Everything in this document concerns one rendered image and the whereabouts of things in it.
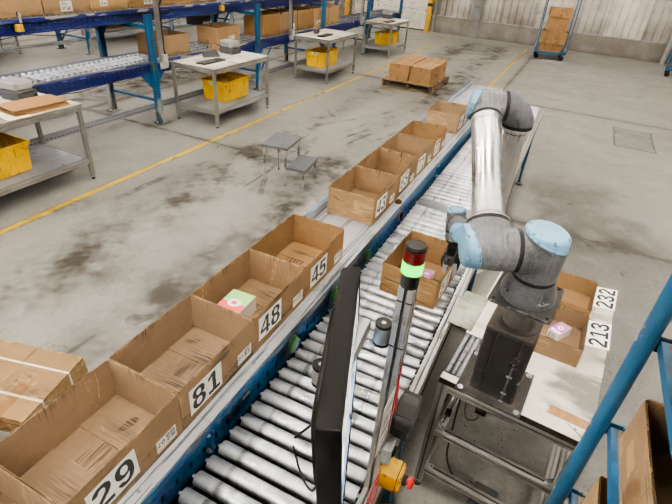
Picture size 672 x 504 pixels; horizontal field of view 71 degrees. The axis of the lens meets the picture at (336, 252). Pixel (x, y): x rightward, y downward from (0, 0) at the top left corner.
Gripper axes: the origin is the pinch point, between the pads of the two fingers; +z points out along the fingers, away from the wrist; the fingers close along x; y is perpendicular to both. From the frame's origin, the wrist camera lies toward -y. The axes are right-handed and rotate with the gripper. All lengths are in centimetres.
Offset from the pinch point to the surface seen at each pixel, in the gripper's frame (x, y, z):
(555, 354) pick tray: -54, -25, 12
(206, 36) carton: 496, 429, -59
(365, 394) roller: 11, -84, 9
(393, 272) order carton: 23.3, -18.5, -6.5
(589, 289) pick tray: -66, 34, 11
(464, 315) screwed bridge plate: -12.7, -15.8, 10.5
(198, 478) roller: 44, -142, 5
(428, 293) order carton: 4.9, -19.5, 0.1
